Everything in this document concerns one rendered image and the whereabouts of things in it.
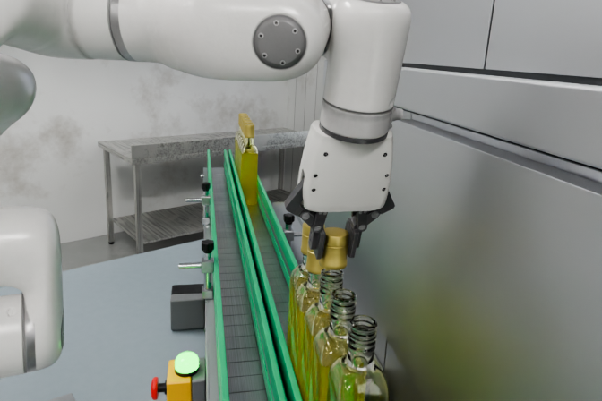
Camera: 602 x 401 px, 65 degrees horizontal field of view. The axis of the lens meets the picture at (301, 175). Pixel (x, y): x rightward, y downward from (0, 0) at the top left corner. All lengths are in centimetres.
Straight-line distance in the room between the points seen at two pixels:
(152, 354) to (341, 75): 84
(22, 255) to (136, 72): 316
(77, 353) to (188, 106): 293
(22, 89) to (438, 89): 49
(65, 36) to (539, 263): 49
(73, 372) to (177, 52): 83
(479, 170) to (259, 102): 381
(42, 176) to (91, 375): 264
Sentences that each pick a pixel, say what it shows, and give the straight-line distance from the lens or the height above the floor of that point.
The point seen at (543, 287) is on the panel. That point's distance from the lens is 46.
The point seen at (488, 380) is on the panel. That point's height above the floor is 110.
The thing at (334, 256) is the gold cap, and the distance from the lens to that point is 59.
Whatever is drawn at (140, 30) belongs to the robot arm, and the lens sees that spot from 50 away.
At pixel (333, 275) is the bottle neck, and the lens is 60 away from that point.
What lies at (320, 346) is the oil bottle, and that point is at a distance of 58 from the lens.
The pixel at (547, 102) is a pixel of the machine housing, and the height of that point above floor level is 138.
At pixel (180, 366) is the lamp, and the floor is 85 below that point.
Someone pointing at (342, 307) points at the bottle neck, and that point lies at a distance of 55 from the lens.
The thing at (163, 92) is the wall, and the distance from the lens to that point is 382.
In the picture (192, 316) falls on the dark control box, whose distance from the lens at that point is 120.
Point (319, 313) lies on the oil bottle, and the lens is 62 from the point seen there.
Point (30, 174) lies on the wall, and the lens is 363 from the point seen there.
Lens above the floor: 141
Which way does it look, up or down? 15 degrees down
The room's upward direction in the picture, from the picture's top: 3 degrees clockwise
